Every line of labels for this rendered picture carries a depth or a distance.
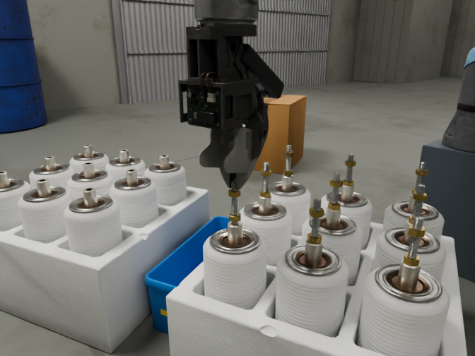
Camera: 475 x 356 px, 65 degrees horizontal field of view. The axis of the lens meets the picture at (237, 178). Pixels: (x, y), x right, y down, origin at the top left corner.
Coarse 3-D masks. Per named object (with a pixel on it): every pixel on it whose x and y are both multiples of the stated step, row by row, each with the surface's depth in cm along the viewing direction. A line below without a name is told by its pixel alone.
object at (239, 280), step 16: (208, 240) 56; (208, 256) 53; (224, 256) 52; (240, 256) 52; (256, 256) 52; (208, 272) 54; (224, 272) 52; (240, 272) 52; (256, 272) 53; (208, 288) 55; (224, 288) 53; (240, 288) 53; (256, 288) 54; (240, 304) 54
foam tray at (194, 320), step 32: (448, 256) 65; (192, 288) 56; (352, 288) 56; (448, 288) 56; (192, 320) 54; (224, 320) 51; (256, 320) 50; (352, 320) 50; (448, 320) 50; (192, 352) 56; (224, 352) 53; (256, 352) 50; (288, 352) 47; (320, 352) 45; (352, 352) 45; (448, 352) 45
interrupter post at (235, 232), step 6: (228, 222) 55; (240, 222) 55; (228, 228) 54; (234, 228) 54; (240, 228) 54; (228, 234) 54; (234, 234) 54; (240, 234) 54; (228, 240) 55; (234, 240) 54; (240, 240) 55
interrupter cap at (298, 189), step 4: (272, 184) 77; (276, 184) 77; (280, 184) 77; (296, 184) 77; (300, 184) 77; (272, 188) 75; (276, 188) 76; (280, 188) 76; (296, 188) 76; (300, 188) 75; (304, 188) 75; (272, 192) 73; (276, 192) 73; (280, 192) 73; (284, 192) 73; (288, 192) 73; (292, 192) 73; (296, 192) 73; (300, 192) 73; (304, 192) 73
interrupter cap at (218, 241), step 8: (216, 232) 57; (224, 232) 57; (248, 232) 58; (216, 240) 55; (224, 240) 56; (248, 240) 55; (256, 240) 55; (216, 248) 53; (224, 248) 53; (232, 248) 53; (240, 248) 53; (248, 248) 53; (256, 248) 53
